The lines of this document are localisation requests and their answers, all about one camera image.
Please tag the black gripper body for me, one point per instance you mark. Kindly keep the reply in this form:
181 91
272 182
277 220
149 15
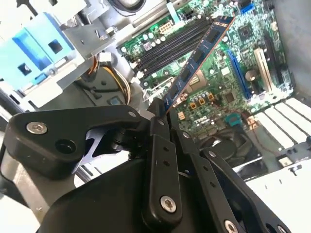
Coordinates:
109 201

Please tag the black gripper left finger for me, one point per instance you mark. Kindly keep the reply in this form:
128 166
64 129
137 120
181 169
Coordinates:
60 126

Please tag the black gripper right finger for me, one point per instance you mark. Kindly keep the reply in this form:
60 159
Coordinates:
218 184

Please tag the blue RAM stick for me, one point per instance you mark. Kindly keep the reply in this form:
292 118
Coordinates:
194 58

